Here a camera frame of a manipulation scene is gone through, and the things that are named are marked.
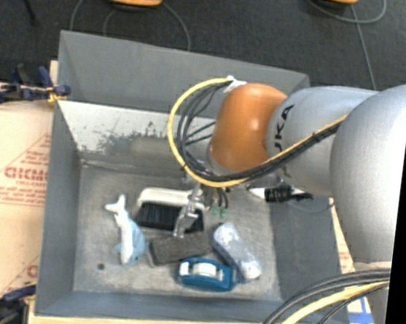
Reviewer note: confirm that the dark grey flat block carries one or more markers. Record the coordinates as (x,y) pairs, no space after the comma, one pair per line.
(178,246)

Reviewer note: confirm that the black cylinder on white bracket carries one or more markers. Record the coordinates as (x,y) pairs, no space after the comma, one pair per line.
(280,194)

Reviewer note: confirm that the white and blue toy dolphin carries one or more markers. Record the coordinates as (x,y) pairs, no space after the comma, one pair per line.
(128,236)

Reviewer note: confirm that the blue tape dispenser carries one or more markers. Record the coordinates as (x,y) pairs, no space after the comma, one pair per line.
(205,273)

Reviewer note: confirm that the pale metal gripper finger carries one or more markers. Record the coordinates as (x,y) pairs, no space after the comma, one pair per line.
(180,224)
(191,217)

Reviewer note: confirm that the brown cardboard board red print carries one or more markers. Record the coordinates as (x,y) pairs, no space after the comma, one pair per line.
(9,185)

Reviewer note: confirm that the grey metal bin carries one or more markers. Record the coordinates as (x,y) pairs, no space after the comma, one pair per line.
(107,168)

